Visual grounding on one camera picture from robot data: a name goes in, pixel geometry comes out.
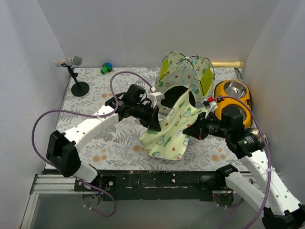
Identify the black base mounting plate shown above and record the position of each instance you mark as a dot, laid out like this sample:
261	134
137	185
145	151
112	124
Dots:
206	186

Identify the yellow double pet bowl stand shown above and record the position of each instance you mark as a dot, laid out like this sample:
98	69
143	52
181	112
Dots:
222	103

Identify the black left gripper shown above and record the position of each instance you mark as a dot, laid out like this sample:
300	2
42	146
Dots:
153	117

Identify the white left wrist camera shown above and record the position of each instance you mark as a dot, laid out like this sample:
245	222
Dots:
155	96

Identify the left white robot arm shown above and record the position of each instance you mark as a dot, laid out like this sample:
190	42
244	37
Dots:
63	148

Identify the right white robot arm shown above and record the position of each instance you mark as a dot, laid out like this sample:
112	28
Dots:
272	201

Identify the loose steel pet bowl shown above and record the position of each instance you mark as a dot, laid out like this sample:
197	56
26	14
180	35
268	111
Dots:
256	133

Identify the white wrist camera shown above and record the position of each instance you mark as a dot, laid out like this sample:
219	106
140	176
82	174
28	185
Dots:
210	105
155	96

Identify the floral patterned tablecloth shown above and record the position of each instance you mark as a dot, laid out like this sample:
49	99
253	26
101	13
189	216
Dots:
118	147

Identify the grey head microphone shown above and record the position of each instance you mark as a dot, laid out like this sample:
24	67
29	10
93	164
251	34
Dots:
75	60

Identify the green avocado print pet tent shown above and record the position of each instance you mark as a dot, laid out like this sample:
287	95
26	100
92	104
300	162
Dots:
181	108

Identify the green and blue toy block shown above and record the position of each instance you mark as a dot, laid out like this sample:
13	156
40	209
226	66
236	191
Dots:
106	68

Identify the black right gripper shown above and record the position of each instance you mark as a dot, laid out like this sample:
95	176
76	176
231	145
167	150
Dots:
200	129

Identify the steel bowl in stand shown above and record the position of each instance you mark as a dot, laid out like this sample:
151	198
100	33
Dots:
235	89

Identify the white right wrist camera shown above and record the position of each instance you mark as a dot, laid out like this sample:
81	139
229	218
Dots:
210	105

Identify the aluminium frame rail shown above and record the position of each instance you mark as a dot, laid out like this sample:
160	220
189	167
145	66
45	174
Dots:
58	202

